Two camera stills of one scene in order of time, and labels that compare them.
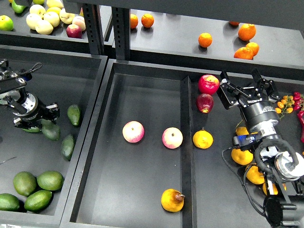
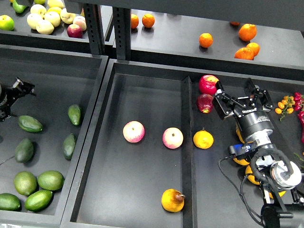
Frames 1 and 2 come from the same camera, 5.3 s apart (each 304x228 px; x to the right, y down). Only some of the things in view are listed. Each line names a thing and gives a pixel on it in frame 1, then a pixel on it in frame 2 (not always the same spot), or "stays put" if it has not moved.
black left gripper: [32, 109] → [8, 95]
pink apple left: [133, 131] stays put
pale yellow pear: [52, 17] stays put
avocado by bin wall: [67, 146] stays put
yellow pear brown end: [172, 200] stays put
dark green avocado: [50, 130] → [24, 151]
